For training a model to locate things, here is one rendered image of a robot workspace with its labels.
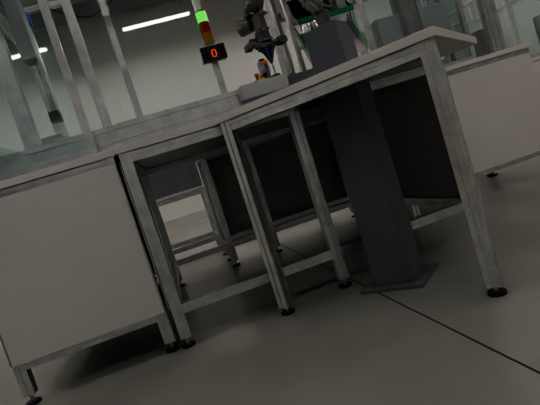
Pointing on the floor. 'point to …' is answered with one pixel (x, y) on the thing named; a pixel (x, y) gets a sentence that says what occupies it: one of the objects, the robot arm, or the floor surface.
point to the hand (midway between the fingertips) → (269, 55)
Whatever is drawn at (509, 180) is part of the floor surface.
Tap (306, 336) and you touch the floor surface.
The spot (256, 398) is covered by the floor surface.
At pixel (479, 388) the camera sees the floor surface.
